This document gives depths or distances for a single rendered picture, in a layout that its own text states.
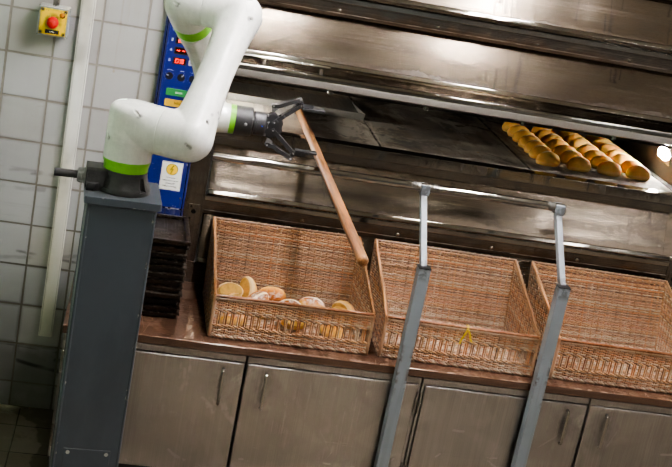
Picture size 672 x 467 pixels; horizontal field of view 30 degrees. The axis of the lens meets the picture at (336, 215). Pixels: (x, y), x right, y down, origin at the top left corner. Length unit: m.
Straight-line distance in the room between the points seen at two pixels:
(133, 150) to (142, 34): 1.10
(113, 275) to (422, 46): 1.60
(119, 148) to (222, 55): 0.38
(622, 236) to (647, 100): 0.53
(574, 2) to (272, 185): 1.27
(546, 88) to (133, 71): 1.48
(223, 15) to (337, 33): 1.03
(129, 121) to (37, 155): 1.22
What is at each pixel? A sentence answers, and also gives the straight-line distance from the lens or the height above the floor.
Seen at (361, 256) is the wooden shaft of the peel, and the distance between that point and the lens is 3.25.
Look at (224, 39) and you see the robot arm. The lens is 3.45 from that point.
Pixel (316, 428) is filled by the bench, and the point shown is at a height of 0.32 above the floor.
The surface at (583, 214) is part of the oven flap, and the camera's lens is 4.83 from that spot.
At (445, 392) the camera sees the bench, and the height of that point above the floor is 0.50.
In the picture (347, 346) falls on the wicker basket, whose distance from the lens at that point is 4.26.
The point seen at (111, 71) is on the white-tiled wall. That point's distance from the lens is 4.44.
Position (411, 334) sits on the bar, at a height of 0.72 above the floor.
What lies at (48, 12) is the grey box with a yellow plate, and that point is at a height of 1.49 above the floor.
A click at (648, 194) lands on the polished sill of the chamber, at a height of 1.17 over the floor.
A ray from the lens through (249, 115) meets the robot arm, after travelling 3.87.
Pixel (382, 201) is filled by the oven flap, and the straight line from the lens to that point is 4.61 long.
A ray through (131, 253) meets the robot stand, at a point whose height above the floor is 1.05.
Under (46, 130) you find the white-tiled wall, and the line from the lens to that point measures 4.51.
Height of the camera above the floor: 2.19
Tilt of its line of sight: 16 degrees down
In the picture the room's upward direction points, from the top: 11 degrees clockwise
